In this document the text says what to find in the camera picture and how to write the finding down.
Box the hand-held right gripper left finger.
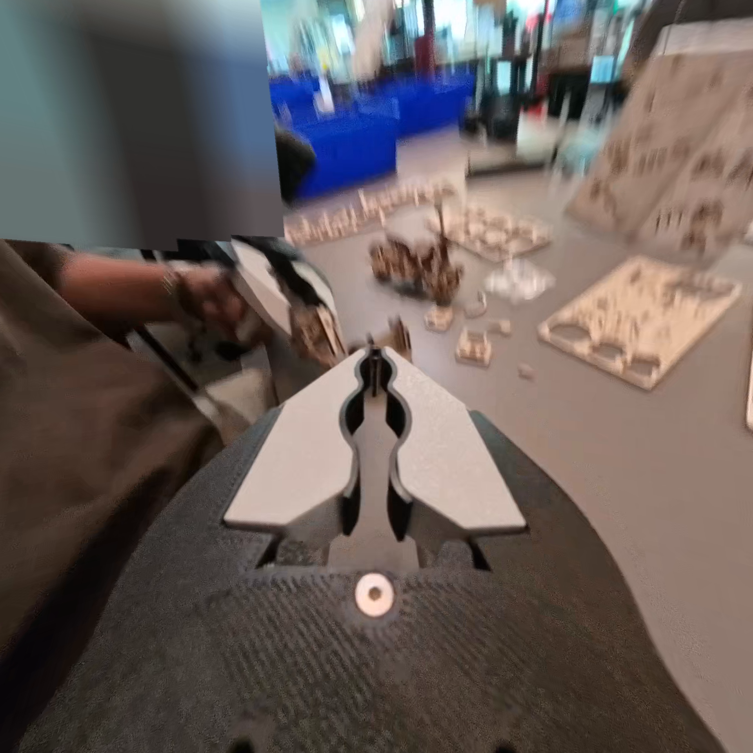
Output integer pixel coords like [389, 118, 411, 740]
[222, 346, 375, 536]

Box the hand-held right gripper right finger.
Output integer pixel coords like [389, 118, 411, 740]
[379, 346, 528, 541]

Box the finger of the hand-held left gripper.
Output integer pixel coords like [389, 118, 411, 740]
[267, 244, 341, 318]
[231, 238, 296, 348]

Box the person's brown shirt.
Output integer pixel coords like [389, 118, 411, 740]
[0, 238, 277, 660]

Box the person's left forearm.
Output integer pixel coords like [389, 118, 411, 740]
[59, 253, 184, 324]

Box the brown studded wristband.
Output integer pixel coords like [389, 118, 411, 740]
[160, 265, 190, 309]

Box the slotted wooden grille piece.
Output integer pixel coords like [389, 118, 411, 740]
[455, 327, 496, 368]

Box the clear plastic bag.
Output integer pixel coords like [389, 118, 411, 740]
[482, 258, 558, 305]

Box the wooden motorcycle model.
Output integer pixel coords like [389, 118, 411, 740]
[369, 197, 464, 308]

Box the black chair base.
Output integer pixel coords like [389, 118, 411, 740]
[125, 325, 254, 436]

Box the wooden sheet with small cutouts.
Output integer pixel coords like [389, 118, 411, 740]
[285, 181, 461, 247]

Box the wooden sheet with large cutouts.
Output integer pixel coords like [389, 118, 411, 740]
[537, 255, 744, 391]

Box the wooden sheet with round holes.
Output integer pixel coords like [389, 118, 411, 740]
[428, 203, 555, 264]

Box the person's left hand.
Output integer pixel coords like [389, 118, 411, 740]
[175, 264, 251, 343]

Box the wooden wheel subassembly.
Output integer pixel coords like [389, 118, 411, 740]
[385, 316, 414, 364]

